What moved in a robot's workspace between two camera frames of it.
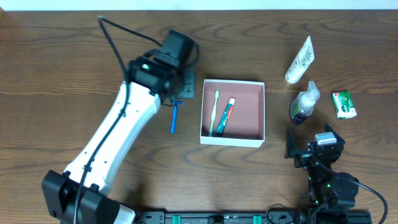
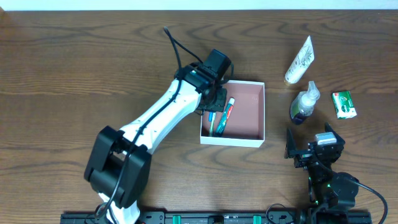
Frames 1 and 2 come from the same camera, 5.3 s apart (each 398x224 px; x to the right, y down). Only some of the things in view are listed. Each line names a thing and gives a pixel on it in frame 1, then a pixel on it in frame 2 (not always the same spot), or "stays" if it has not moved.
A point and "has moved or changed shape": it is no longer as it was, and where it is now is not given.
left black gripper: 189,86 to 214,101
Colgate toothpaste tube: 226,117 stays
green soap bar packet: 344,104 stays
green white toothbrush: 212,113 stays
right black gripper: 306,156 stays
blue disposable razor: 175,103 has moved or changed shape
